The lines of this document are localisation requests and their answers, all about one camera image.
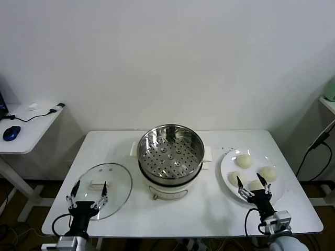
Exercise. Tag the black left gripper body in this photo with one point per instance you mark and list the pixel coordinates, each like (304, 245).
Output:
(82, 210)

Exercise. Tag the pale green appliance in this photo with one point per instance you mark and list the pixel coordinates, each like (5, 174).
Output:
(331, 91)

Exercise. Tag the white round plate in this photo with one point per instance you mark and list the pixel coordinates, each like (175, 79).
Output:
(227, 167)

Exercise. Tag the white steamed baozi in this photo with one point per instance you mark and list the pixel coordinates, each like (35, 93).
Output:
(254, 185)
(270, 172)
(233, 177)
(245, 161)

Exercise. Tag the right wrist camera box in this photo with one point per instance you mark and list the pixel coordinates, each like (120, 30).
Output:
(281, 220)

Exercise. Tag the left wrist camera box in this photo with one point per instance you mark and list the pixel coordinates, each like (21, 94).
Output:
(66, 241)

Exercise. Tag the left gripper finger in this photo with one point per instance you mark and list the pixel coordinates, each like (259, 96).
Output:
(74, 192)
(104, 193)

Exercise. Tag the small white crumpled object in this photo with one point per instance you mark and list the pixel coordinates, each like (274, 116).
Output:
(34, 106)

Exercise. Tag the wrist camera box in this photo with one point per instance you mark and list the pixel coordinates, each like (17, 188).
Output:
(66, 241)
(281, 220)

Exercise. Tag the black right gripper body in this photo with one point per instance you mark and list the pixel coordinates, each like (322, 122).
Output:
(259, 200)

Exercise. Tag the white table leg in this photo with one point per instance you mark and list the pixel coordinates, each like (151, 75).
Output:
(256, 244)
(99, 244)

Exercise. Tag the blue computer mouse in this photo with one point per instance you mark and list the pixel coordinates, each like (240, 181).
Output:
(11, 132)

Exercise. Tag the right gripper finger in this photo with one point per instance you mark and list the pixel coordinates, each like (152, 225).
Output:
(240, 187)
(264, 183)

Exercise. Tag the dark laptop screen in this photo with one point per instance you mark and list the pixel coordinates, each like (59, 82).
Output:
(2, 104)

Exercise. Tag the white side desk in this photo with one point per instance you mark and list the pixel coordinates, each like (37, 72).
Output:
(26, 130)

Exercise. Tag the stainless steel steamer basket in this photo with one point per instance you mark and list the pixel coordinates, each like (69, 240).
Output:
(188, 162)

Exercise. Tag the white shelf with brace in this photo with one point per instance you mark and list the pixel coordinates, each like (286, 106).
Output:
(328, 104)

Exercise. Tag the steel steamer pot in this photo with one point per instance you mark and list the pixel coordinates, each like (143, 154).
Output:
(167, 192)

